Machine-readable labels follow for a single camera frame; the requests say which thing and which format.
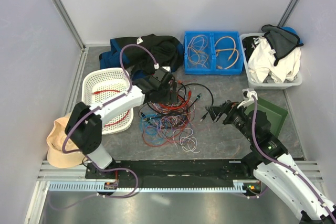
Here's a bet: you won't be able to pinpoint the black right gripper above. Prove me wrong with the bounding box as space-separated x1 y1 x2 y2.
205 99 256 142

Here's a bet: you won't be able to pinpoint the thick red ethernet cable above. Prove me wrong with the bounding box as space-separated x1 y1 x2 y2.
157 87 195 109

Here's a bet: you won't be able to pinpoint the pink thin wire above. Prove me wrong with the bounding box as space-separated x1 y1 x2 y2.
154 98 211 146

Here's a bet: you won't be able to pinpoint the thin red wire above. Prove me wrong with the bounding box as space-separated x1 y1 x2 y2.
141 78 197 148

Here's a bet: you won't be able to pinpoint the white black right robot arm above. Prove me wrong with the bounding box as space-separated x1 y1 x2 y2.
206 100 335 223

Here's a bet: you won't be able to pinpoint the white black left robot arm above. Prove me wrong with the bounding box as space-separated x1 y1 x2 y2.
65 67 176 178

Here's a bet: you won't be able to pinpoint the black blue jacket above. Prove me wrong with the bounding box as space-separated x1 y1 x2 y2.
99 34 184 80

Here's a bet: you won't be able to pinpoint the blue plastic bin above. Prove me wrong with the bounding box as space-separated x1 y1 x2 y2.
184 31 244 75

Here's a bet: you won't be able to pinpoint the grey laundry basket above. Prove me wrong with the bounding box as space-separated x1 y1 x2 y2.
240 33 302 89

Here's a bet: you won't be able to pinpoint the green plastic tray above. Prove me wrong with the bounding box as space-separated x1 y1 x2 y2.
256 98 288 137

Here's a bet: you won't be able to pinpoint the white cloth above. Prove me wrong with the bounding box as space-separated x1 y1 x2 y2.
244 36 301 84

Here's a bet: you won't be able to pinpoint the white perforated basket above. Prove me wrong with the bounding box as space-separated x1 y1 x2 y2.
81 68 133 135

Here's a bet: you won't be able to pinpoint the grey black cloth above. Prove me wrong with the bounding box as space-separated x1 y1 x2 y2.
261 24 303 66

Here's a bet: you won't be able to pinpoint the beige bucket hat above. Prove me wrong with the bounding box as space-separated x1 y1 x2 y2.
46 112 87 169

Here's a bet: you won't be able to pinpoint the black cable teal connector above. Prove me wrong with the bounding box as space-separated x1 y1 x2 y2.
141 91 202 122

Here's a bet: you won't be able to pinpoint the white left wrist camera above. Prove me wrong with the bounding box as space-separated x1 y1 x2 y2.
154 63 171 72

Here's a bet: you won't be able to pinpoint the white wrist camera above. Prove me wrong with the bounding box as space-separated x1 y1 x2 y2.
154 63 171 72
237 88 258 108

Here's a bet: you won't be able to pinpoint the brown thin wire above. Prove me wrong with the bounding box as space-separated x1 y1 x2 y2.
154 103 192 133

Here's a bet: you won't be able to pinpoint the light blue thin wire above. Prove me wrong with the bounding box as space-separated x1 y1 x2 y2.
138 113 169 142

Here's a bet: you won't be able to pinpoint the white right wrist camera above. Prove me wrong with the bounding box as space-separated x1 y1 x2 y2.
237 88 258 108

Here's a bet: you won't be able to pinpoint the orange thin wires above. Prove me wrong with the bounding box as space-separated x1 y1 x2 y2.
186 34 211 69

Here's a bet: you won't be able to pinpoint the white thin wire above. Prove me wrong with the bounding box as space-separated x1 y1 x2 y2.
149 100 202 154

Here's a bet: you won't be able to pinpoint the orange thick cable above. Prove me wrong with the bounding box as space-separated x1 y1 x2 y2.
214 36 240 70

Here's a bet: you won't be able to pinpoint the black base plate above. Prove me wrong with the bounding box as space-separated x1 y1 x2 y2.
84 158 260 188

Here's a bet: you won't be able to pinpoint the red cable in basket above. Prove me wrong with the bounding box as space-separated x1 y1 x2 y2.
93 89 131 129

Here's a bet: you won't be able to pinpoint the slotted cable duct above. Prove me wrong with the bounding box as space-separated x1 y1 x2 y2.
48 180 258 193

